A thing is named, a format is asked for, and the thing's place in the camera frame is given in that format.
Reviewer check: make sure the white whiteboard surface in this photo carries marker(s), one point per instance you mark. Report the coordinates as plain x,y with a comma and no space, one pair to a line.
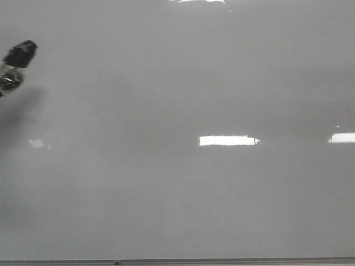
160,129

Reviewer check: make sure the grey aluminium whiteboard frame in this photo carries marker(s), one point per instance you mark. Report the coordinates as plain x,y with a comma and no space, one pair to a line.
231,261

